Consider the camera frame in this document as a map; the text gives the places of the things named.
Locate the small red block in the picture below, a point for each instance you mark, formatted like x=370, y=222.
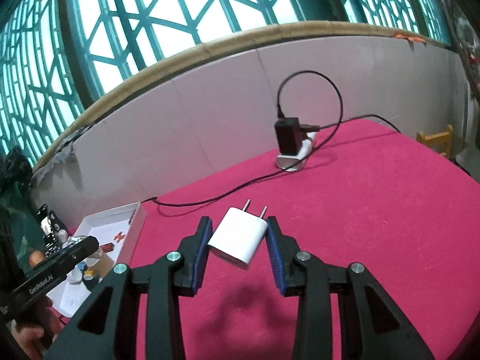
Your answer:
x=106, y=247

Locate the person's left hand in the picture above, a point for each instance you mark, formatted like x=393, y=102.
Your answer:
x=32, y=335

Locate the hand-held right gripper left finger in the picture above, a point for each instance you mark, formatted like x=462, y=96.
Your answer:
x=200, y=266

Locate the wooden window ledge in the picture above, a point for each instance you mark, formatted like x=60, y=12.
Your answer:
x=187, y=56

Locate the orange bread pieces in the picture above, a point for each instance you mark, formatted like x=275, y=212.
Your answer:
x=36, y=258

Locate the green window grille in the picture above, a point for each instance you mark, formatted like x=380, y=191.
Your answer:
x=187, y=7

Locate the red tablecloth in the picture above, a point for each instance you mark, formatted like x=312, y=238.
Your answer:
x=375, y=213

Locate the grey cloth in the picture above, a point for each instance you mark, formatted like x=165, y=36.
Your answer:
x=60, y=153

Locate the white cardboard box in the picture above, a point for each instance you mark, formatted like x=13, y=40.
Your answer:
x=93, y=225

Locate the orange scrap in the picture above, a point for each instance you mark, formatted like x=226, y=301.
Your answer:
x=408, y=38

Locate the white power strip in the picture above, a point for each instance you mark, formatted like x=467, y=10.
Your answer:
x=292, y=163

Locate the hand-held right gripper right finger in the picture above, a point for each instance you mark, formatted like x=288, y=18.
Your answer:
x=275, y=262

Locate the smartphone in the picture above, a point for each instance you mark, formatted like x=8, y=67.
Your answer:
x=44, y=225

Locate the dark cloth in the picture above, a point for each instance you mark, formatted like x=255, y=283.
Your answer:
x=15, y=172

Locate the small wooden chair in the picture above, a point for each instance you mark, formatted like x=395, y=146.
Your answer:
x=435, y=140

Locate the white wall charger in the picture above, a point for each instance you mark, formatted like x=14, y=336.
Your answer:
x=236, y=240

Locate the black wall charger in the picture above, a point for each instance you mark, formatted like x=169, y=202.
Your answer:
x=287, y=137

